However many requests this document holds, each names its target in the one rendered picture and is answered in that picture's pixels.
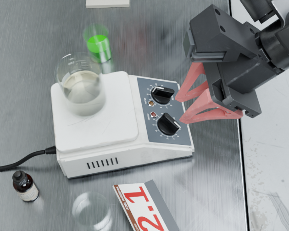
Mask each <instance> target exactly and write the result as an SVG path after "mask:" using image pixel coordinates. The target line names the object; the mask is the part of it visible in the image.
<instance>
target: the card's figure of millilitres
mask: <svg viewBox="0 0 289 231"><path fill-rule="evenodd" d="M119 188H120V190H121V192H122V194H123V196H124V198H125V200H126V202H127V204H128V206H129V208H130V210H131V212H132V214H133V216H134V218H135V220H136V222H137V224H138V226H139V228H140V231H166V230H165V228H164V226H163V224H162V223H161V221H160V219H159V217H158V215H157V213H156V211H155V209H154V207H153V205H152V203H151V201H150V199H149V197H148V196H147V194H146V192H145V190H144V188H143V186H142V184H140V185H127V186H119Z"/></svg>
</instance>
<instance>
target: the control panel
mask: <svg viewBox="0 0 289 231"><path fill-rule="evenodd" d="M137 82H138V88H139V94H140V99H141V104H142V109H143V114H144V121H145V126H146V130H147V136H148V140H149V142H153V143H167V144H177V145H187V146H192V144H191V140H190V136H189V131H188V127H187V124H185V123H183V122H180V120H179V119H180V118H181V116H182V115H183V114H184V110H183V105H182V102H179V101H177V100H175V96H176V95H177V93H178V91H179V89H178V84H177V83H174V82H165V81H159V80H153V79H146V78H140V77H137ZM156 86H161V87H165V88H171V89H173V90H174V91H175V93H174V94H173V96H172V97H171V99H170V101H169V102H168V103H167V104H159V103H157V102H156V101H155V100H154V99H153V98H152V95H151V91H152V89H153V88H154V87H156ZM150 101H152V102H153V103H154V105H153V106H151V105H150V104H149V102H150ZM152 112H155V113H156V116H155V117H153V116H152V115H151V113H152ZM164 113H168V114H169V115H170V116H171V117H172V118H173V119H174V120H175V121H176V122H177V123H178V124H179V125H180V129H179V130H178V131H177V132H176V133H175V134H174V135H171V136H168V135H166V134H164V133H162V132H161V131H160V129H159V128H158V125H157V123H158V120H159V119H160V118H161V116H162V115H163V114H164Z"/></svg>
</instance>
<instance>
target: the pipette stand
mask: <svg viewBox="0 0 289 231"><path fill-rule="evenodd" d="M129 3H130V0H86V8H110V7H129Z"/></svg>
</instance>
